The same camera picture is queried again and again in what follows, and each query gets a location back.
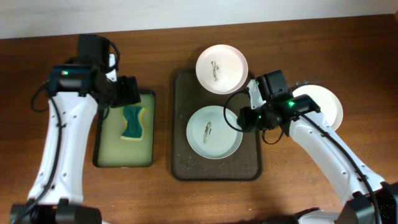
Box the yellow green sponge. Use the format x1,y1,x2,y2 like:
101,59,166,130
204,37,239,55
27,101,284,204
121,106,146,141

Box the cream white plate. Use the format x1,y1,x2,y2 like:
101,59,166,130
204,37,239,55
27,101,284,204
293,85,343,131

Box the pale green plate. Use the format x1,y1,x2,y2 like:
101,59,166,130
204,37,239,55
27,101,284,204
186,106,243,159

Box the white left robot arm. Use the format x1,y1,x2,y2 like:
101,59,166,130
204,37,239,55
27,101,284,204
10,64,140,223

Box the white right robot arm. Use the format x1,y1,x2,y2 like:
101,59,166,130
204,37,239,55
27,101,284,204
237,95,397,224

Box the dark brown serving tray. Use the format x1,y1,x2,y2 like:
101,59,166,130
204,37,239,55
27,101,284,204
170,70,263,181

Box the green soapy water tray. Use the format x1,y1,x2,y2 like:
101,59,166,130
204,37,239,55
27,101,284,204
93,90,156,168

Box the pink dirty plate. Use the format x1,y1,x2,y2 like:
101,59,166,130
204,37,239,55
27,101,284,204
195,44,248,95

